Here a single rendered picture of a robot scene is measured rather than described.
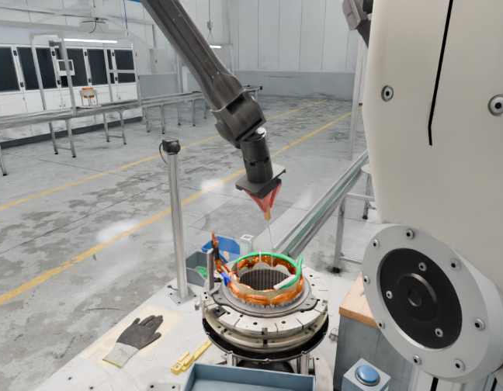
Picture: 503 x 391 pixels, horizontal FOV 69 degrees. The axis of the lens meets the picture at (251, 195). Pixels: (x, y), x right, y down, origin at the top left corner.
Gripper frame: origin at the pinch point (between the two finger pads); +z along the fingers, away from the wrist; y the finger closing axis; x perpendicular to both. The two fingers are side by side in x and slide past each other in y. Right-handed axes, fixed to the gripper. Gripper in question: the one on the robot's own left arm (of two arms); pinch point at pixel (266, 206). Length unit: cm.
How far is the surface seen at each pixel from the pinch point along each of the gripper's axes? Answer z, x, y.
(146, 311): 53, -47, 26
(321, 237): 210, -103, -159
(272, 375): 18.0, 18.5, 24.3
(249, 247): 17.8, -8.5, 1.4
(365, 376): 22.5, 32.0, 11.5
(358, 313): 26.5, 22.4, -2.5
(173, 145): 0.8, -46.1, -7.7
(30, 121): 149, -580, -78
